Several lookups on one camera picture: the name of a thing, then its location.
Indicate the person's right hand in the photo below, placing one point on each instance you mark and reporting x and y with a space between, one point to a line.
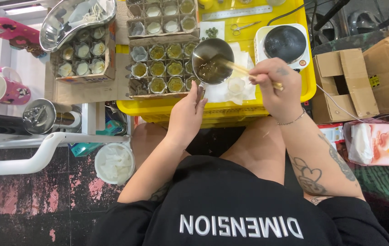
283 88

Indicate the person's left hand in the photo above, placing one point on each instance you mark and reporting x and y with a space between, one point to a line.
185 114

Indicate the person's right fingers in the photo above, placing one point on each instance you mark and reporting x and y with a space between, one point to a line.
259 73

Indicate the wooden chopsticks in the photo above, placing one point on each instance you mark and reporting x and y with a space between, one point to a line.
239 70

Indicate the small steel melting pot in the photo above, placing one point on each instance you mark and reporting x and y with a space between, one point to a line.
213 61

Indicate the white flower-shaped cup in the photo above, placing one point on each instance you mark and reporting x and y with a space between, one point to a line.
236 86

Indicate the white electric hot plate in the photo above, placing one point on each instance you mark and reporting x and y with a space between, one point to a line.
283 44

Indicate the white tissue paper sheet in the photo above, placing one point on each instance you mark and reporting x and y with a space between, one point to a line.
218 92

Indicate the small steel scissors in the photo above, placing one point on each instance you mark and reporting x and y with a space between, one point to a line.
242 27

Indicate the yellow plastic crate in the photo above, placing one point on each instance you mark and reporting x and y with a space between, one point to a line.
215 109

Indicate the heap of green pellets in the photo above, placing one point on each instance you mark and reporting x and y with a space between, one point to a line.
211 32

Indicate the steel ruler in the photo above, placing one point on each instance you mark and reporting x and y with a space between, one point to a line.
237 12

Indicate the white paper square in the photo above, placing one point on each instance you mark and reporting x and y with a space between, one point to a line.
215 25

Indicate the person's right leg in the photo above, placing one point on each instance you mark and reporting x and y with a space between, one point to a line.
256 150

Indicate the person's leg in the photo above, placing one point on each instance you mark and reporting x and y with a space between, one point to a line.
150 140
256 150

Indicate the open small cardboard box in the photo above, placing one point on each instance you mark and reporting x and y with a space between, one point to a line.
344 85

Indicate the yellow bottle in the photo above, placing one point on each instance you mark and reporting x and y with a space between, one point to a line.
205 3

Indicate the red and white packet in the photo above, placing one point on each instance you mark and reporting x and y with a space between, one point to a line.
331 133

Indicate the cardboard tray of green candles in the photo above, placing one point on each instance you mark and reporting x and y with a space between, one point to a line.
162 68

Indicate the cardboard tray of mixed candles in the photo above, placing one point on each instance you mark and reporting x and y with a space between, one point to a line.
162 17

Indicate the black fan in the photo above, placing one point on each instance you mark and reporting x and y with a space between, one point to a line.
362 20

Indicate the person's left leg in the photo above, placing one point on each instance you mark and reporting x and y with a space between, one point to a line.
150 140

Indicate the pink tissue pack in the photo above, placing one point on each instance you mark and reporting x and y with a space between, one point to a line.
379 143

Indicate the person's black shirt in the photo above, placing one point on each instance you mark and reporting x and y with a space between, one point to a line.
242 211

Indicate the white bucket of wax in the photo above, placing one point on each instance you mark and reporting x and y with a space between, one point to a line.
114 164

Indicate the cardboard box of white candles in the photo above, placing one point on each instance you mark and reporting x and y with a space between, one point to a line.
83 63

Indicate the teal carton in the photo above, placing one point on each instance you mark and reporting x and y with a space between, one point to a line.
85 148

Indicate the steel kidney dish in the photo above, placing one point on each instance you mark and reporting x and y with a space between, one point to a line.
75 20

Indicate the steel thermos flask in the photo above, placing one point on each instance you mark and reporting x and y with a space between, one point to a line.
49 116

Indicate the white metal rack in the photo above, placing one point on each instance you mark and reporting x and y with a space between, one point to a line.
34 160

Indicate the pink phone case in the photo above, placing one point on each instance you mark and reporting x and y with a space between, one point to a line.
10 34

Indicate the pink cartoon mug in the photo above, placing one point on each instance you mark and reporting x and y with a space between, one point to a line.
6 90

